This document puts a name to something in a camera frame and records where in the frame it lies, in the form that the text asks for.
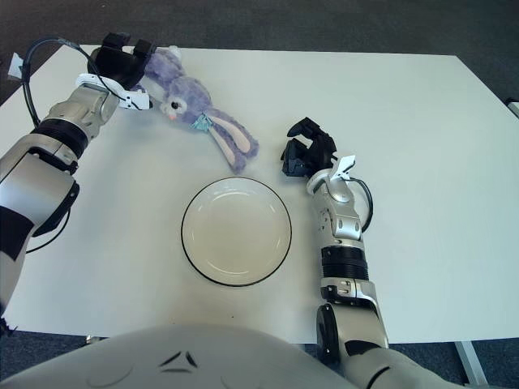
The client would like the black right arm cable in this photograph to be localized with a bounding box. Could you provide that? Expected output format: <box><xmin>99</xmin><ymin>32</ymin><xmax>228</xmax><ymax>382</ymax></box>
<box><xmin>350</xmin><ymin>176</ymin><xmax>373</xmax><ymax>235</ymax></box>

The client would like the grey robot torso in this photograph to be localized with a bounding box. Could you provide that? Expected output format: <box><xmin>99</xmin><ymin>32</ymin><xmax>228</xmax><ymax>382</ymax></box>
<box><xmin>0</xmin><ymin>322</ymin><xmax>459</xmax><ymax>389</ymax></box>

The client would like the grey metal table leg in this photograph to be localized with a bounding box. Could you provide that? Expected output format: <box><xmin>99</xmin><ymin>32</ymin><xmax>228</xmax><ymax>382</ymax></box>
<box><xmin>453</xmin><ymin>340</ymin><xmax>488</xmax><ymax>386</ymax></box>

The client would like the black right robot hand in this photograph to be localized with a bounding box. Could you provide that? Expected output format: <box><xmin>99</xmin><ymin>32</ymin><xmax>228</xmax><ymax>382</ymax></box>
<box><xmin>280</xmin><ymin>117</ymin><xmax>338</xmax><ymax>177</ymax></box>

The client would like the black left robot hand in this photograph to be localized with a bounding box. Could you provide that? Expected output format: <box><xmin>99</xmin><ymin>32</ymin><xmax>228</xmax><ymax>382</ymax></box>
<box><xmin>88</xmin><ymin>32</ymin><xmax>157</xmax><ymax>109</ymax></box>

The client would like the white plate black rim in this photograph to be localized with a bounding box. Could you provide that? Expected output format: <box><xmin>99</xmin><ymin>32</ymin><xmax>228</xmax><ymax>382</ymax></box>
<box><xmin>181</xmin><ymin>177</ymin><xmax>294</xmax><ymax>289</ymax></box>

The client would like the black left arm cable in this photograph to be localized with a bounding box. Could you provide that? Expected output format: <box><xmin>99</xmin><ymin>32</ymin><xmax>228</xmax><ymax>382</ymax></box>
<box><xmin>22</xmin><ymin>36</ymin><xmax>122</xmax><ymax>255</ymax></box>

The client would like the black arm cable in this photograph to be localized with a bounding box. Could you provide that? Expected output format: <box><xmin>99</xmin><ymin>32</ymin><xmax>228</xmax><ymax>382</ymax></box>
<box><xmin>22</xmin><ymin>36</ymin><xmax>122</xmax><ymax>255</ymax></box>
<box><xmin>350</xmin><ymin>176</ymin><xmax>373</xmax><ymax>235</ymax></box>

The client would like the purple plush bunny doll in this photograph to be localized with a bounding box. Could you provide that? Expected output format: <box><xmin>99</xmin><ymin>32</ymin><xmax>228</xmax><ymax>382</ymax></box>
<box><xmin>133</xmin><ymin>45</ymin><xmax>260</xmax><ymax>176</ymax></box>

